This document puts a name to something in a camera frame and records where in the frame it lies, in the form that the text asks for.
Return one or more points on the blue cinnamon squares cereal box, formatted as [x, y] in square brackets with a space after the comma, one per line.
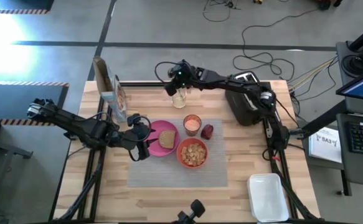
[112, 93]

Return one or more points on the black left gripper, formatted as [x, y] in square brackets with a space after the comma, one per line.
[134, 140]

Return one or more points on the brown toast slice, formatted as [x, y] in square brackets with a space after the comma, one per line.
[167, 139]

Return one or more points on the orange bowl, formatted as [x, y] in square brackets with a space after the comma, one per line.
[180, 155]

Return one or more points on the white plastic tray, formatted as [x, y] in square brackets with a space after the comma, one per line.
[268, 197]

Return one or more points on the amber faceted cup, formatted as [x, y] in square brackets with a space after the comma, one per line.
[192, 125]

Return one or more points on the clear ribbed glass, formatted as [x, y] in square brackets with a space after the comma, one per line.
[179, 101]

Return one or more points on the dark hazard-striped floor mat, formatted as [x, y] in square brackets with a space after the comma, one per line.
[13, 99]
[13, 4]

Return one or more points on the red apple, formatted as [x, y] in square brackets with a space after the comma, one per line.
[207, 132]

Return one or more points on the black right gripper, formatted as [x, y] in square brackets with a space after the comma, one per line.
[185, 74]

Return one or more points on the white printed paper sheet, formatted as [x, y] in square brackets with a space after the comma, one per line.
[324, 146]

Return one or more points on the brown cereal pieces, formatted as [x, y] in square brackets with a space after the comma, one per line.
[193, 154]

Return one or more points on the grey workstation desk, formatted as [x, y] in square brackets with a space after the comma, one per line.
[361, 171]

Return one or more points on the grey metal stand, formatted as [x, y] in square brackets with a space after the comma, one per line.
[0, 149]

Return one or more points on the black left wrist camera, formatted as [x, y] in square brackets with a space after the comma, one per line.
[137, 121]

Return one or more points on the pink plate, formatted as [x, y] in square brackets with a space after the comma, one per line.
[154, 149]

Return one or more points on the black aluminium table frame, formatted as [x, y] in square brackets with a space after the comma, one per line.
[144, 83]

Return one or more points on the grey woven placemat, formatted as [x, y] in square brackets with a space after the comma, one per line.
[168, 177]

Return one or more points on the grey equipment cart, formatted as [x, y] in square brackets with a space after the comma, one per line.
[343, 49]

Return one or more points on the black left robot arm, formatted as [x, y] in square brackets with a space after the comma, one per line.
[75, 124]

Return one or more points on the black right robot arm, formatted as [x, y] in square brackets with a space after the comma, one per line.
[224, 81]

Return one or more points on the black toaster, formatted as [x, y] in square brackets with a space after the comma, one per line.
[240, 109]

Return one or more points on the computer monitor blue screen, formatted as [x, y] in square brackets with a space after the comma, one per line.
[361, 87]

